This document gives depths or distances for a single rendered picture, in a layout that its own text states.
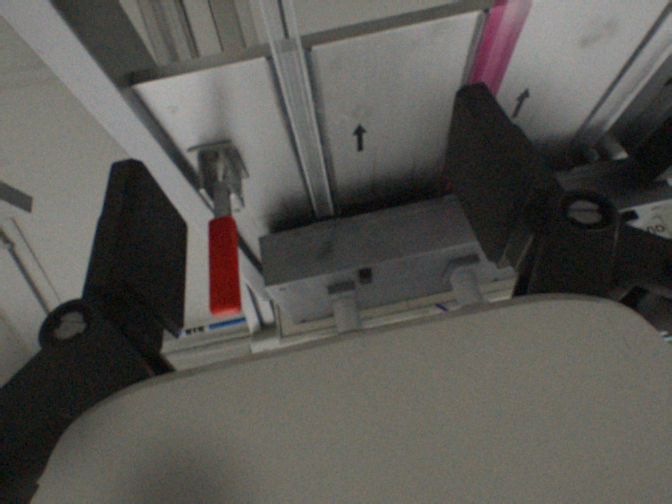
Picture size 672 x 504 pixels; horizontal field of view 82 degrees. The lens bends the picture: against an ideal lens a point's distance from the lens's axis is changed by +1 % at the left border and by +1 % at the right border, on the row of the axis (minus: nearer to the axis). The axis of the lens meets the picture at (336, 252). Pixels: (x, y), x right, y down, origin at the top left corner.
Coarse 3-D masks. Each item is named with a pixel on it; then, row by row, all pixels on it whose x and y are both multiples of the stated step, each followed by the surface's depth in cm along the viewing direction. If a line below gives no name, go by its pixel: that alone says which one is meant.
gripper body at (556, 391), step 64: (448, 320) 6; (512, 320) 6; (576, 320) 6; (640, 320) 6; (192, 384) 6; (256, 384) 6; (320, 384) 6; (384, 384) 6; (448, 384) 5; (512, 384) 5; (576, 384) 5; (640, 384) 5; (64, 448) 6; (128, 448) 6; (192, 448) 5; (256, 448) 5; (320, 448) 5; (384, 448) 5; (448, 448) 5; (512, 448) 5; (576, 448) 5; (640, 448) 5
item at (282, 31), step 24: (264, 0) 16; (288, 0) 16; (264, 24) 17; (288, 24) 17; (288, 48) 18; (288, 72) 19; (288, 96) 20; (312, 120) 22; (312, 144) 24; (312, 168) 26; (312, 192) 29
